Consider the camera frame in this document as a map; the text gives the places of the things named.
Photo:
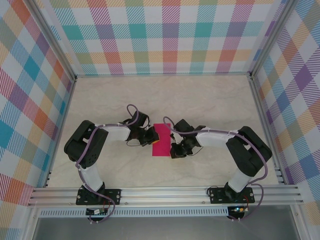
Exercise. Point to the pink paper sheet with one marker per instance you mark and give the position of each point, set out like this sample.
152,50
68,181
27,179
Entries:
162,140

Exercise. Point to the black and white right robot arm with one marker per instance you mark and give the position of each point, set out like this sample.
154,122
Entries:
250,155

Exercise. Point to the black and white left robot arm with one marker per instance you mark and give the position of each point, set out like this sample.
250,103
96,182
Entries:
85,145

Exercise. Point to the grey metal panel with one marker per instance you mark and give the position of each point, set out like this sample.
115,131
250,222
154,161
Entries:
162,230

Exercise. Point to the circuit board with green light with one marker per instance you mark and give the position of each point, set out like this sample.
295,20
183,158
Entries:
237,209

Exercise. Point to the small dark circuit board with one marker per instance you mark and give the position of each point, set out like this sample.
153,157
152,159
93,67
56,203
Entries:
93,212

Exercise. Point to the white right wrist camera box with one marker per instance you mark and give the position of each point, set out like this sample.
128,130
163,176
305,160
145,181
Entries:
175,138

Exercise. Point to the long aluminium mounting rail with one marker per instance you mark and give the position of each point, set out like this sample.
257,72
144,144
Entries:
162,196

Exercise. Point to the aluminium frame crossbar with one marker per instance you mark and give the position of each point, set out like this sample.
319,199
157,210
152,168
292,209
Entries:
162,75

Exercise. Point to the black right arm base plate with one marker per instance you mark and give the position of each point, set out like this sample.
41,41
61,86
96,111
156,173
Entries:
217,196

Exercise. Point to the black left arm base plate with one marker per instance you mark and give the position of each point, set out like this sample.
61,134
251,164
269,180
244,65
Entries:
113,196

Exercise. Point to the aluminium side rail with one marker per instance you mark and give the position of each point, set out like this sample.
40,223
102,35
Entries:
63,125
267,125

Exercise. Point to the aluminium frame post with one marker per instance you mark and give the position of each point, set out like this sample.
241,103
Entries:
273,37
52,37

